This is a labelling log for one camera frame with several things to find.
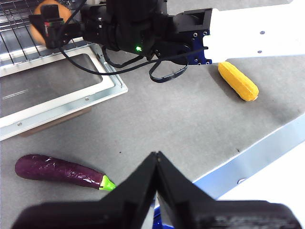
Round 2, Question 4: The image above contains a wire oven rack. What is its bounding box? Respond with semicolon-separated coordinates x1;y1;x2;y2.
0;0;84;65

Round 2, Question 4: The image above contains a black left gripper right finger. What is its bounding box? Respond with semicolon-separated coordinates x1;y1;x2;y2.
156;151;305;229

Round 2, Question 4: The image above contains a purple eggplant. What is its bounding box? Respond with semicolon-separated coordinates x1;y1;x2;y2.
14;154;117;191

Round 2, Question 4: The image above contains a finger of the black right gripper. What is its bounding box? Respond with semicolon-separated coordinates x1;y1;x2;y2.
28;14;46;31

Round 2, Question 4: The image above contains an aluminium table edge rail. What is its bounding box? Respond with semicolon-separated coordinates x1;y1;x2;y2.
192;114;305;200

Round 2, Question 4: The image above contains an oven door with beige handle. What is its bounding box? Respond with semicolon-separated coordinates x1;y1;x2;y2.
0;42;129;142

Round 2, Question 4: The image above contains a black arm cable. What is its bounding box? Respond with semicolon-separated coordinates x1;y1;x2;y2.
59;45;208;83

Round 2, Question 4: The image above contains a yellow corn cob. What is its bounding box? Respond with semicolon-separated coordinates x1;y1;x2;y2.
217;61;260;102

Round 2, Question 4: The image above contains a brown potato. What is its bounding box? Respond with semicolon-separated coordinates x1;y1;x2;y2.
29;0;72;45

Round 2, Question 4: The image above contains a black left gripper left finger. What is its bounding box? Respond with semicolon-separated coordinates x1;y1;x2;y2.
11;152;159;229

